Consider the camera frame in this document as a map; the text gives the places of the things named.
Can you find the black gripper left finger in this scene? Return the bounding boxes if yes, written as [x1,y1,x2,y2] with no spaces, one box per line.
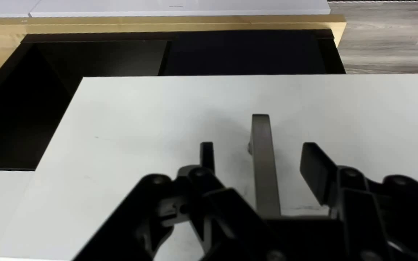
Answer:
[73,140,279,261]

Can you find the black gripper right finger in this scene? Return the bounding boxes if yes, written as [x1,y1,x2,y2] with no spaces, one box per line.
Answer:
[300,140,418,261]

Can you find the white drawer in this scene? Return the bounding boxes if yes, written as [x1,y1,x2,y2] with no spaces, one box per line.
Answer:
[0,74,418,261]

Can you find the white counter with wooden top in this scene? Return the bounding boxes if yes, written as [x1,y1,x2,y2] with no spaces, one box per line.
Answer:
[0,0,349,93]

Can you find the grey drawer handle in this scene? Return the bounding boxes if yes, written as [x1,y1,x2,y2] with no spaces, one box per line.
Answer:
[246,113,284,220]

